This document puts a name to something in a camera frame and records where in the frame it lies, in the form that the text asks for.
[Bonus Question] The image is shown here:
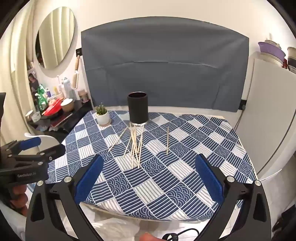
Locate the black cable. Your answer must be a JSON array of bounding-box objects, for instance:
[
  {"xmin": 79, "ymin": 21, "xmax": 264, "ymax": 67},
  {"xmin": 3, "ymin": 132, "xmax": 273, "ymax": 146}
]
[{"xmin": 162, "ymin": 228, "xmax": 200, "ymax": 241}]

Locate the dark cloth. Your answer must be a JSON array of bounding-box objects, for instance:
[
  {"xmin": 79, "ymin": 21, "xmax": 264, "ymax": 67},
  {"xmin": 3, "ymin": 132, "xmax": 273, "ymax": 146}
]
[{"xmin": 273, "ymin": 204, "xmax": 296, "ymax": 234}]

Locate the white spray bottle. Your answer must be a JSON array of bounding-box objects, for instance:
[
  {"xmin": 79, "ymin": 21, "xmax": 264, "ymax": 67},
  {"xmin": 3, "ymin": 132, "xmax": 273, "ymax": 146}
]
[{"xmin": 63, "ymin": 77, "xmax": 72, "ymax": 99}]

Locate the red plastic container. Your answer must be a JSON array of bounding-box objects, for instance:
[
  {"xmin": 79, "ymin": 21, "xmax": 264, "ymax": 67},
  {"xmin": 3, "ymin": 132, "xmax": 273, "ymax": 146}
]
[{"xmin": 43, "ymin": 100, "xmax": 64, "ymax": 116}]

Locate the printed photo card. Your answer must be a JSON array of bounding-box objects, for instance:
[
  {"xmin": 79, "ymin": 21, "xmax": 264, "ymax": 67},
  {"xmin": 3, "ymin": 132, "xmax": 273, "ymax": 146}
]
[{"xmin": 27, "ymin": 72, "xmax": 38, "ymax": 93}]

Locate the green plastic packet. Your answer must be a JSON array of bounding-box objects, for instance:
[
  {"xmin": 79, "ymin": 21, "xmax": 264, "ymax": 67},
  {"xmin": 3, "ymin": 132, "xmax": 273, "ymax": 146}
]
[{"xmin": 35, "ymin": 85, "xmax": 49, "ymax": 114}]

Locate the person's left forearm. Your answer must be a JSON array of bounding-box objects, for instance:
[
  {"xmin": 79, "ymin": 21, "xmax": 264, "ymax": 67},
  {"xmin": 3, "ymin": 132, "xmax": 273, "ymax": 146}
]
[{"xmin": 0, "ymin": 200, "xmax": 28, "ymax": 239}]

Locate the purple pot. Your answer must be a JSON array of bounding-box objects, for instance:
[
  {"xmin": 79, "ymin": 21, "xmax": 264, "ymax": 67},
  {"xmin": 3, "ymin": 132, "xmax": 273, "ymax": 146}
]
[{"xmin": 258, "ymin": 41, "xmax": 286, "ymax": 63}]

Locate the blue patterned tablecloth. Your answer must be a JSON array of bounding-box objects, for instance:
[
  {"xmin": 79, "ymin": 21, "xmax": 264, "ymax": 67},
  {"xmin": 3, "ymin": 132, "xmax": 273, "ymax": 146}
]
[{"xmin": 47, "ymin": 110, "xmax": 259, "ymax": 219}]

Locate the white cabinet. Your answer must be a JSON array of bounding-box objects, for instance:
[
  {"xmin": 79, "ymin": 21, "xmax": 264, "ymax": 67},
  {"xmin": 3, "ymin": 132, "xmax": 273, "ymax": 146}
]
[{"xmin": 235, "ymin": 51, "xmax": 296, "ymax": 181}]

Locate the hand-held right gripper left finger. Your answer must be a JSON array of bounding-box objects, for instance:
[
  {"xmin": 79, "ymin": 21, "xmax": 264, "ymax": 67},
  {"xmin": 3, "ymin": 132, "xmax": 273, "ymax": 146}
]
[{"xmin": 25, "ymin": 154, "xmax": 104, "ymax": 241}]

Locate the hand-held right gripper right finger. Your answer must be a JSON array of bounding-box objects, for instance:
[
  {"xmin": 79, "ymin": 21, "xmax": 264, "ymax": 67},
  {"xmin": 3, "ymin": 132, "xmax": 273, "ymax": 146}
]
[{"xmin": 195, "ymin": 153, "xmax": 271, "ymax": 241}]

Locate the grey fabric headboard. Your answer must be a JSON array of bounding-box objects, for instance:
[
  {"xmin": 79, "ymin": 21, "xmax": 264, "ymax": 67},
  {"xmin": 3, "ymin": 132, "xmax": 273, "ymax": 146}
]
[{"xmin": 81, "ymin": 20, "xmax": 250, "ymax": 113}]

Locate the person's right hand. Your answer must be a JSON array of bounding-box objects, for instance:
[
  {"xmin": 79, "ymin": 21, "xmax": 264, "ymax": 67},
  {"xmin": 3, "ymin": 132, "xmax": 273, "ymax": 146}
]
[{"xmin": 140, "ymin": 232, "xmax": 160, "ymax": 241}]

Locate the small plant in white pot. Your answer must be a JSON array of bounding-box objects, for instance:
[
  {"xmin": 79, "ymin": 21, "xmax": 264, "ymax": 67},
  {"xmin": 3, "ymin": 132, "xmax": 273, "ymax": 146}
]
[{"xmin": 95, "ymin": 103, "xmax": 111, "ymax": 126}]

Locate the white plastic bag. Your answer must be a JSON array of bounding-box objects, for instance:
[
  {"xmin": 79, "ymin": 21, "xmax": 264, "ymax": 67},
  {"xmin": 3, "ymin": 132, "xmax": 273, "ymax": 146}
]
[{"xmin": 91, "ymin": 209, "xmax": 141, "ymax": 241}]

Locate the bunch of wooden chopsticks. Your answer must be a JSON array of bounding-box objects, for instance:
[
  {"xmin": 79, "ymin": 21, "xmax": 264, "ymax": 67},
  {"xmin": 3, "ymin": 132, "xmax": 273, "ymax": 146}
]
[{"xmin": 108, "ymin": 122, "xmax": 145, "ymax": 169}]

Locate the wooden hairbrush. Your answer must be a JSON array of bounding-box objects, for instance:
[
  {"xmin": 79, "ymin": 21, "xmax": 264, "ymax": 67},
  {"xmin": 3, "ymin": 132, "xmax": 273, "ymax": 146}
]
[{"xmin": 72, "ymin": 56, "xmax": 81, "ymax": 90}]

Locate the black cylindrical cup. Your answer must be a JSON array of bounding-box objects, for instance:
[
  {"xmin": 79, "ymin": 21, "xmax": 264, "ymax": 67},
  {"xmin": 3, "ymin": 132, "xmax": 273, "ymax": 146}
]
[{"xmin": 127, "ymin": 92, "xmax": 148, "ymax": 127}]

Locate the white ceramic container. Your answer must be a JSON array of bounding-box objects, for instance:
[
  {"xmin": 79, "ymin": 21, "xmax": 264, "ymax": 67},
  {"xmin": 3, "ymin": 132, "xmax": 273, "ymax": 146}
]
[{"xmin": 287, "ymin": 46, "xmax": 296, "ymax": 62}]

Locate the beige jar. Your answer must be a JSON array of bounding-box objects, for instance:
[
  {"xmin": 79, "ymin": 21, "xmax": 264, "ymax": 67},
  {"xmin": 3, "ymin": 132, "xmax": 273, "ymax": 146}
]
[{"xmin": 77, "ymin": 89, "xmax": 89, "ymax": 102}]

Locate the beige ceramic bowl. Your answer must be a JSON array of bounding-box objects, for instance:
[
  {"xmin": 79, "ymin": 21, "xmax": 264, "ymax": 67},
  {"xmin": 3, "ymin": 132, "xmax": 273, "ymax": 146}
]
[{"xmin": 60, "ymin": 98, "xmax": 75, "ymax": 112}]

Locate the dark side table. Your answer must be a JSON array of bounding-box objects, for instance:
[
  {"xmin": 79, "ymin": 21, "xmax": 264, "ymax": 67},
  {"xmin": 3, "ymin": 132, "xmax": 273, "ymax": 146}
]
[{"xmin": 29, "ymin": 100, "xmax": 93, "ymax": 133}]

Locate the person's left hand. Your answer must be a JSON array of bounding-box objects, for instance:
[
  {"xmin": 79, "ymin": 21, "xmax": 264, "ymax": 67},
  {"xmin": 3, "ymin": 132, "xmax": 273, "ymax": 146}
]
[{"xmin": 8, "ymin": 184, "xmax": 30, "ymax": 217}]

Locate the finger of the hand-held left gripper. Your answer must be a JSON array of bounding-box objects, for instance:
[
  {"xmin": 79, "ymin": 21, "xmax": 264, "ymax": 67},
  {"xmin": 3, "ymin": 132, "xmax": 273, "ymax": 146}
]
[
  {"xmin": 7, "ymin": 144, "xmax": 66, "ymax": 166},
  {"xmin": 0, "ymin": 137, "xmax": 41, "ymax": 155}
]

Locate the cream curtain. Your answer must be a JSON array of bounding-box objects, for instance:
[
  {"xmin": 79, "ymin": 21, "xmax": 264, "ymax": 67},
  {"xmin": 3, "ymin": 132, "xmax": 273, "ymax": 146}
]
[{"xmin": 1, "ymin": 0, "xmax": 50, "ymax": 139}]

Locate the round wall mirror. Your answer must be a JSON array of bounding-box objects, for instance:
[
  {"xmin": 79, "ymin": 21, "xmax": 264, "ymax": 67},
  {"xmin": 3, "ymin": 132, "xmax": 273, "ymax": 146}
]
[{"xmin": 35, "ymin": 6, "xmax": 75, "ymax": 69}]

